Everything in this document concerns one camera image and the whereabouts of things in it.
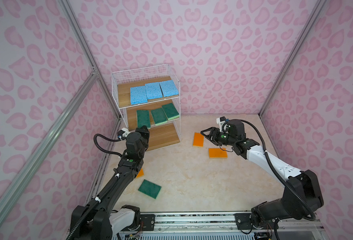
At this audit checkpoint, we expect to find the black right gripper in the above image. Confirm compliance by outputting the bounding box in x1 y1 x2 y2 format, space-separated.
201 126 237 147

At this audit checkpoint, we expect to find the green scouring pad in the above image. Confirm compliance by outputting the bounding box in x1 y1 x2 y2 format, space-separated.
161 103 180 121
138 180 161 199
151 108 168 126
136 110 151 129

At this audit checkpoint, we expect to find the blue sponge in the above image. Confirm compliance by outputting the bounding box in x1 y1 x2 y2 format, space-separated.
130 86 147 105
145 82 163 100
159 80 179 97

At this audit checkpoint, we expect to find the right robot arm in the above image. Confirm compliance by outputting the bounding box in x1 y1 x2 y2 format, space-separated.
201 117 324 228

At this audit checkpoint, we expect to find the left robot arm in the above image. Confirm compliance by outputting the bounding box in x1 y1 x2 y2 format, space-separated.
67 126 150 240

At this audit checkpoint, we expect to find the orange sponge near shelf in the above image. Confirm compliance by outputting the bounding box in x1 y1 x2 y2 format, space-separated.
193 133 205 148

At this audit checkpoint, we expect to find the orange sponge centre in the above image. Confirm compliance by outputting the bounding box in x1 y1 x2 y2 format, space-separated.
209 148 228 159

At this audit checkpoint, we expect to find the orange sponge far left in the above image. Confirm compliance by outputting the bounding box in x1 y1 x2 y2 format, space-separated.
136 169 144 178

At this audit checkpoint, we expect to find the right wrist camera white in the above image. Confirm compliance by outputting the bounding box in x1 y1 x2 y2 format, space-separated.
217 117 229 133

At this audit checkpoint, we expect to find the white wire three-tier shelf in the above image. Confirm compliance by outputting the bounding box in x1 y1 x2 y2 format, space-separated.
111 64 181 151

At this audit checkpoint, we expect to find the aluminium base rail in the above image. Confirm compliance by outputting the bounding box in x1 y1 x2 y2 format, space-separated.
119 212 329 240

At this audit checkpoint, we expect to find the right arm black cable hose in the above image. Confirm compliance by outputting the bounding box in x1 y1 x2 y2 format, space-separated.
230 119 317 221

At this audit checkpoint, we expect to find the aluminium frame left corner post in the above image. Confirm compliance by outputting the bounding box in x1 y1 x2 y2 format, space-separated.
57 0 121 121

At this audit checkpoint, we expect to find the aluminium frame corner post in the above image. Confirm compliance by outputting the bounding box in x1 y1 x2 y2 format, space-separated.
258 0 329 119
57 0 121 121

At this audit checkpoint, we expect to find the aluminium frame right corner post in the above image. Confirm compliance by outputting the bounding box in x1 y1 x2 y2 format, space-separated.
258 0 329 119

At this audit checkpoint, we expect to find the aluminium diagonal frame bar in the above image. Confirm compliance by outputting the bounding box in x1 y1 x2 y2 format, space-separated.
0 73 98 227

